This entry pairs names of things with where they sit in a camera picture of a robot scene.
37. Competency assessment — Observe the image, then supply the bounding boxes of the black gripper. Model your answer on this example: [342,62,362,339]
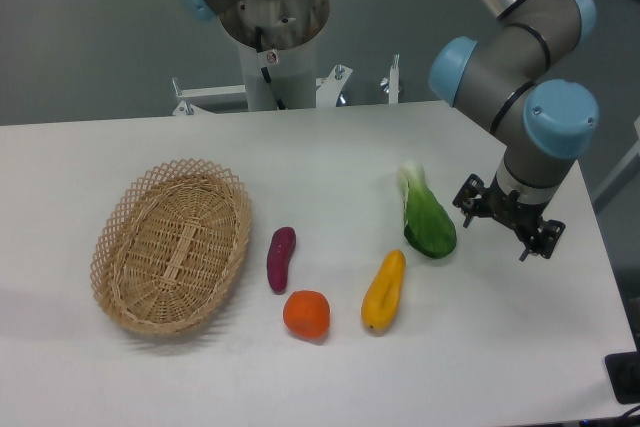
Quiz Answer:
[453,174,566,261]

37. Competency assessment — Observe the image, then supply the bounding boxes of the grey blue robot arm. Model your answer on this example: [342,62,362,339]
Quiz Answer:
[180,0,599,258]

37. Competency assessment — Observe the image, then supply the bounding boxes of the green bok choy vegetable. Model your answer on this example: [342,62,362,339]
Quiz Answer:
[396,160,457,259]

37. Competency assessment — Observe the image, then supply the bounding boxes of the yellow pepper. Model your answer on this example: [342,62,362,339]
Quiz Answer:
[361,250,406,331]

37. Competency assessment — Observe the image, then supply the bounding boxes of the black device at table corner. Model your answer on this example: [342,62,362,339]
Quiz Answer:
[604,351,639,405]

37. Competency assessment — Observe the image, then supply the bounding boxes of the orange round fruit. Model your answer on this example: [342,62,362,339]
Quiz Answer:
[283,290,330,339]

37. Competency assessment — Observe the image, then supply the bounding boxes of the purple sweet potato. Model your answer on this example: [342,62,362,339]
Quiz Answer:
[266,226,296,294]

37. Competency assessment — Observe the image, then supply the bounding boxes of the woven wicker basket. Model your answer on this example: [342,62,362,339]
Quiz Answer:
[90,159,252,336]

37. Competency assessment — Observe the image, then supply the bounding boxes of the white metal base frame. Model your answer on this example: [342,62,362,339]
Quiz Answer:
[172,53,402,116]

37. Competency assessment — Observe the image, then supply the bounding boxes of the black cable on pedestal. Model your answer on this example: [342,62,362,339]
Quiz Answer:
[254,26,290,111]

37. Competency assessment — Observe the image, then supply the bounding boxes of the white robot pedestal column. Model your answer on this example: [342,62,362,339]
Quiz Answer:
[220,0,330,112]

